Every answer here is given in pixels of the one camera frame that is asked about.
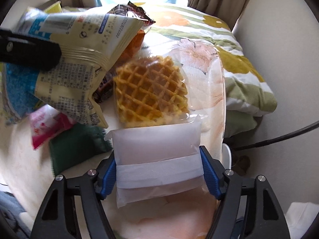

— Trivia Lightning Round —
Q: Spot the cream blue snack bag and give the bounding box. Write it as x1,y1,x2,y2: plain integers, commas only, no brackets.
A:
17,8,144,128

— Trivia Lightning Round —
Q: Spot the clear waffle packet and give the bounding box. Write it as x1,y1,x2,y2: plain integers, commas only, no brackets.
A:
109,56,204,207

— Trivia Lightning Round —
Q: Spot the dark green packet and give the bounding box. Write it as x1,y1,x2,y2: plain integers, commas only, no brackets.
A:
49,123,112,175

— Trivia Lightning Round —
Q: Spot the light blue snack bag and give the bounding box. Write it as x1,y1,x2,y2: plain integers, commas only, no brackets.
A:
2,63,43,126

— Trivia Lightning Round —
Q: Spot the green cardboard box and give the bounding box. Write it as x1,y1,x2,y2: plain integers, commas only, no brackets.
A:
44,1,62,14

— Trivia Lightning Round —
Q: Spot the pink white snack packet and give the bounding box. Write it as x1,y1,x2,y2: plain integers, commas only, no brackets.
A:
29,105,76,150

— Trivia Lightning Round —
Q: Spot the small chocolate bar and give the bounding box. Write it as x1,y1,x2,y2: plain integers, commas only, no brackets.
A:
93,71,115,103

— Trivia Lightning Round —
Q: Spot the orange snack bag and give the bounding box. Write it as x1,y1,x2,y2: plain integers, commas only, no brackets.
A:
116,30,146,64

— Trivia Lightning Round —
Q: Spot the dark brown snack bag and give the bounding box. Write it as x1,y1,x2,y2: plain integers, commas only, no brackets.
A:
108,1,156,26

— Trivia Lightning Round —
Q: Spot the floral striped bed quilt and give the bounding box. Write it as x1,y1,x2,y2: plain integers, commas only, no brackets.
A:
142,3,277,138

